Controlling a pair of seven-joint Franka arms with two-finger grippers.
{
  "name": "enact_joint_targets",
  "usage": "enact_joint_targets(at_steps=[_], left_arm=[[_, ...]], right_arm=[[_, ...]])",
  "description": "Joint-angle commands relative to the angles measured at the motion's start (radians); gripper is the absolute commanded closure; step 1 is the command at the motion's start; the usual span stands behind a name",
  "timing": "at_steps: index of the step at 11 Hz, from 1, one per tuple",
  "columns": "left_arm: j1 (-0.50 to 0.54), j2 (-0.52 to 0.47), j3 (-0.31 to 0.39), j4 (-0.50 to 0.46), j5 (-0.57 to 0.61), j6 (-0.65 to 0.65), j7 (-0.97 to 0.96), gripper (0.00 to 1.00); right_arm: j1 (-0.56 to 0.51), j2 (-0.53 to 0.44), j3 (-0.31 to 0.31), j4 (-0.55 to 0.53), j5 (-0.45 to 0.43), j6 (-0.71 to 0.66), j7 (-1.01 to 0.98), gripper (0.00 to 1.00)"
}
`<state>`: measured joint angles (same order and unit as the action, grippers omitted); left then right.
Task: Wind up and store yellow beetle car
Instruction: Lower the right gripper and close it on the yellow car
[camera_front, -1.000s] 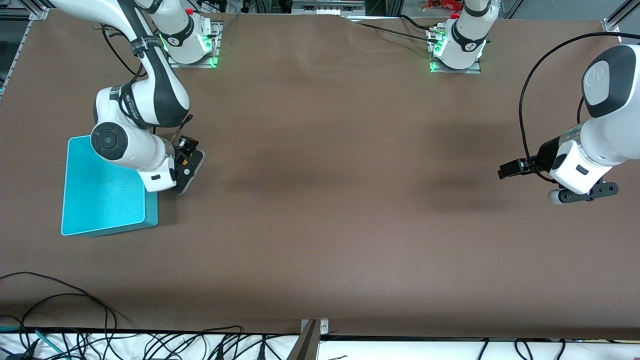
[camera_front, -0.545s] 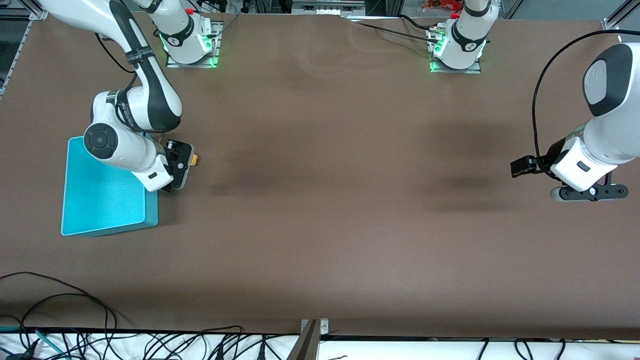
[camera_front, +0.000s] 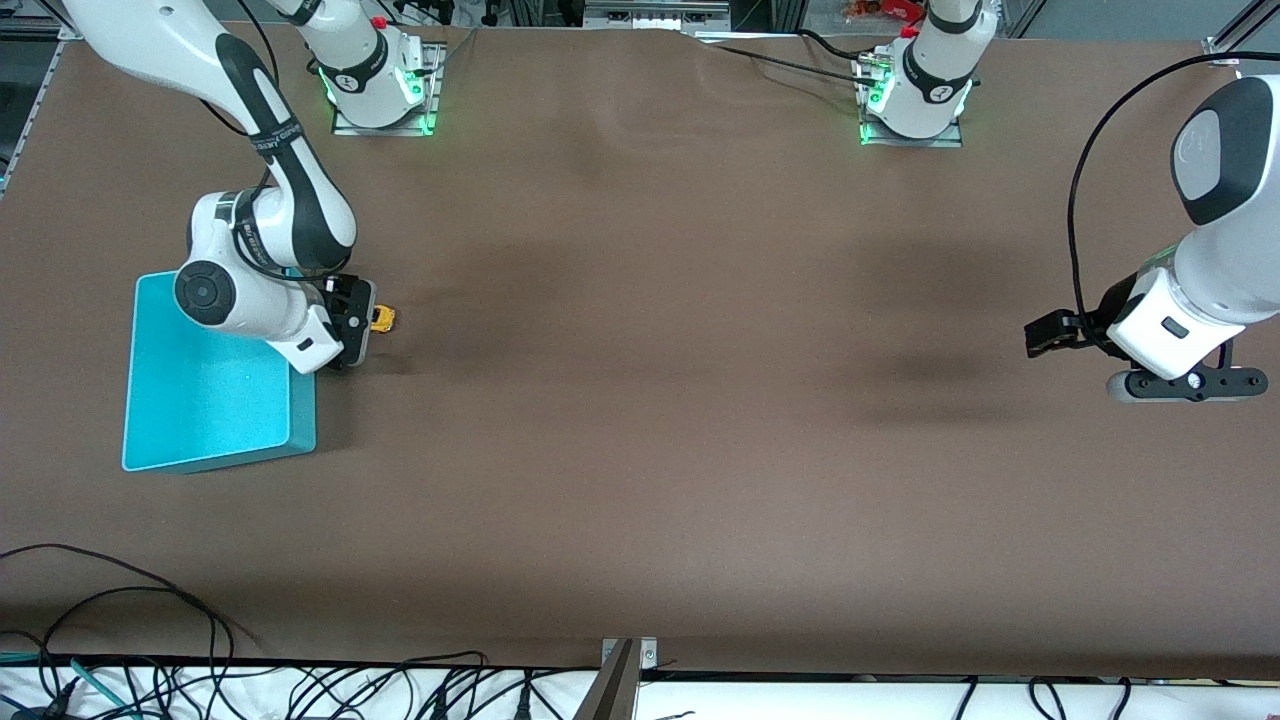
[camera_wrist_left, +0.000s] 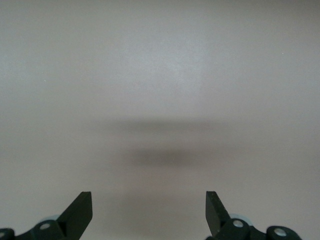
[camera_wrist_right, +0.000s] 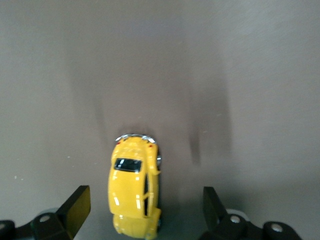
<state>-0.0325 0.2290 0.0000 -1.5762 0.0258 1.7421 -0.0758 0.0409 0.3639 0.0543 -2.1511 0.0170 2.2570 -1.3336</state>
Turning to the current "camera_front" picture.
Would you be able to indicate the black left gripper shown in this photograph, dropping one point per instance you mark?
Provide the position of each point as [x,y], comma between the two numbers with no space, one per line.
[1112,304]

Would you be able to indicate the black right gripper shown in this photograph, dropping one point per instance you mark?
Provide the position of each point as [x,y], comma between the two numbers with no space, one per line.
[349,303]

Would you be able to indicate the yellow beetle toy car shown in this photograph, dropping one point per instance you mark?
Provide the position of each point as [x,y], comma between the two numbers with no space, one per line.
[386,320]

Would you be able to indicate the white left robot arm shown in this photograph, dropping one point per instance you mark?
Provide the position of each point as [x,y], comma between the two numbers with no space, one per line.
[1230,260]

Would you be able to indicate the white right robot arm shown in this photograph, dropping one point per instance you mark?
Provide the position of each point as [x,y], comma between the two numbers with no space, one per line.
[240,295]

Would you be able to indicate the teal plastic bin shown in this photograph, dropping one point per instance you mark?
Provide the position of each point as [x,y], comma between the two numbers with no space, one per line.
[200,410]

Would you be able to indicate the red package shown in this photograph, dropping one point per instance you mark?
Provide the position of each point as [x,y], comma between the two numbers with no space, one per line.
[890,10]

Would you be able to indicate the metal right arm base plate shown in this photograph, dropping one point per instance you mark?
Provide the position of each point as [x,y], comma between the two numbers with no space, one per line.
[380,131]

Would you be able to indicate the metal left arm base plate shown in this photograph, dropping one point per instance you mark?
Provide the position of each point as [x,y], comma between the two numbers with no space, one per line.
[910,143]

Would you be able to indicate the metal corner bracket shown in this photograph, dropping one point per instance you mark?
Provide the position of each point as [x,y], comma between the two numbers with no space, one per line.
[1222,50]

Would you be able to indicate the aluminium frame profile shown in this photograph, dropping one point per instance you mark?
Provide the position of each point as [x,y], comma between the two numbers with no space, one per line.
[655,12]

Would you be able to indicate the metal table edge bracket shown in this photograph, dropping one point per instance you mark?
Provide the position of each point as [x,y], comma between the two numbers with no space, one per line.
[615,690]

